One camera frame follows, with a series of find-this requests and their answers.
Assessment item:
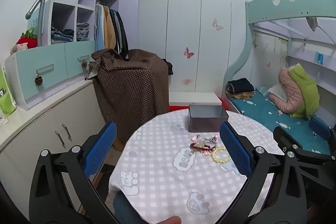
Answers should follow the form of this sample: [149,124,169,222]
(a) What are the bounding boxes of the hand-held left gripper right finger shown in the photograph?
[210,122,307,224]

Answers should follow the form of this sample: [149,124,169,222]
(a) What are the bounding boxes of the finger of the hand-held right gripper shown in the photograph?
[308,118,336,146]
[273,126,305,153]

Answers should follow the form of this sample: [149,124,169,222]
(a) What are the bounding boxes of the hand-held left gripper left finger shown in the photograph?
[29,122,124,224]

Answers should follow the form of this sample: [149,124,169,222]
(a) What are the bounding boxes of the cream bead bracelet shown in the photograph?
[211,147,232,164]

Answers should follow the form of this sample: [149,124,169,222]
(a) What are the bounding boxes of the red bead bracelet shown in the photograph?
[190,142,210,152]

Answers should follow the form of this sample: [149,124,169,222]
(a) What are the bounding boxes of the grey metal box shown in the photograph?
[188,105,229,132]

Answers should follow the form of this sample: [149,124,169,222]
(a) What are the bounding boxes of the person's left hand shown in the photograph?
[154,216,182,224]

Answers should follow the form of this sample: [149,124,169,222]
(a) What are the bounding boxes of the teal printed bedsheet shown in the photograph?
[228,88,336,155]

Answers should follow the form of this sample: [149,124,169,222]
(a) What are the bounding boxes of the white pillow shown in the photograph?
[268,84,288,102]

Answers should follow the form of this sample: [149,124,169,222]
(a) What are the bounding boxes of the folded yellow patterned cloth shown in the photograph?
[228,91,256,101]

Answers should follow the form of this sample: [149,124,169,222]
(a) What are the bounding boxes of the round table with checked cloth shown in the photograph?
[109,109,285,224]

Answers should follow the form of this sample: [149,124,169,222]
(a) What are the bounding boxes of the person's leg in jeans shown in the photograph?
[113,191,147,224]

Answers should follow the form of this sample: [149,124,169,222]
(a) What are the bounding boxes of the cream lower cabinet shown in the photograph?
[0,80,111,214]

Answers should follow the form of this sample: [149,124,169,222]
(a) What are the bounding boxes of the folded dark clothes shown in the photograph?
[227,78,255,94]

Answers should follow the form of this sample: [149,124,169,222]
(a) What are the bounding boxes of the white and red storage box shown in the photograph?
[169,92,222,111]

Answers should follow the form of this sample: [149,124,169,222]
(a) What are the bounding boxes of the brown dotted cloth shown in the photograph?
[91,48,170,144]

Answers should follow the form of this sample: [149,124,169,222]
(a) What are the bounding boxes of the teal drawer unit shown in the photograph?
[5,40,96,111]

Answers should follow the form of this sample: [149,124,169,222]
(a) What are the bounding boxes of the black cloth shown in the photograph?
[163,59,174,76]

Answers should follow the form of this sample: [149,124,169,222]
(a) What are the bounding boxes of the green paper bag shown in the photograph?
[0,61,17,117]

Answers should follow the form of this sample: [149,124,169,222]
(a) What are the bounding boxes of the dark hanging jackets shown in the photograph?
[110,9,129,60]

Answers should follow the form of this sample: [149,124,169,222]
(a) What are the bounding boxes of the folded grey clothes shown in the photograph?
[76,22,90,41]

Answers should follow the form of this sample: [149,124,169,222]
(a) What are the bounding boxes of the light blue hanging shirt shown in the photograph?
[94,4,105,51]

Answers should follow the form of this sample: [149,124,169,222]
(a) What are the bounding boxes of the folded blue jeans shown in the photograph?
[51,27,75,43]

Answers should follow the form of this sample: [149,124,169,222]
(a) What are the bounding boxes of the tan hanging coat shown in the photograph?
[103,6,117,51]

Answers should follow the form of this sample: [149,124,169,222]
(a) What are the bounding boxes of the red strawberry plush toy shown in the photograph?
[16,27,38,49]

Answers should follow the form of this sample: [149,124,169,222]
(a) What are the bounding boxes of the teal bunk bed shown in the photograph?
[223,0,336,156]

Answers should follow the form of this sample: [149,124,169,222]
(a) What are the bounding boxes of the white wardrobe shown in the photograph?
[138,0,258,94]

